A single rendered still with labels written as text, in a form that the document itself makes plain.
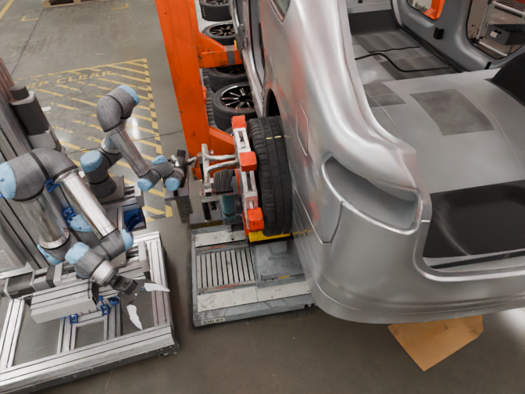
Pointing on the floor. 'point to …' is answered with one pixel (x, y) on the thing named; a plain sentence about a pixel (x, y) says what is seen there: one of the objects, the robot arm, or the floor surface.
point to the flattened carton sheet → (436, 338)
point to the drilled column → (184, 209)
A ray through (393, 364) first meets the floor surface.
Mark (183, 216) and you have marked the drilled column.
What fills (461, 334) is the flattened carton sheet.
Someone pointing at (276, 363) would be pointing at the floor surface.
